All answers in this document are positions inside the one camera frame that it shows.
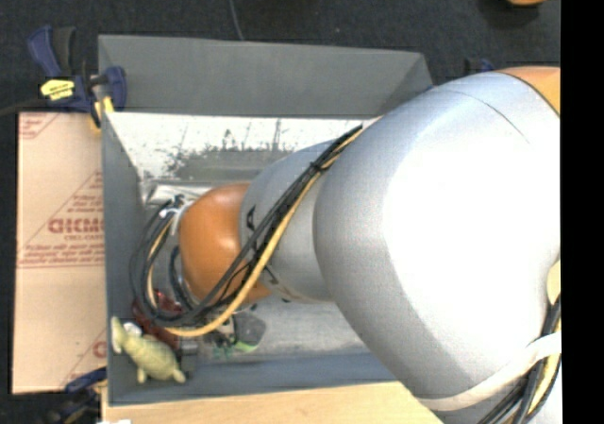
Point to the brown cardboard board, red print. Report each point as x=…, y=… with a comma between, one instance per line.
x=56, y=299

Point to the pale yellow toy turtle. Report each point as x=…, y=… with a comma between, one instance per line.
x=152, y=356

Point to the red-brown flat block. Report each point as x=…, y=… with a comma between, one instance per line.
x=166, y=303

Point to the grey metal bin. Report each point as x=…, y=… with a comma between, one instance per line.
x=245, y=82

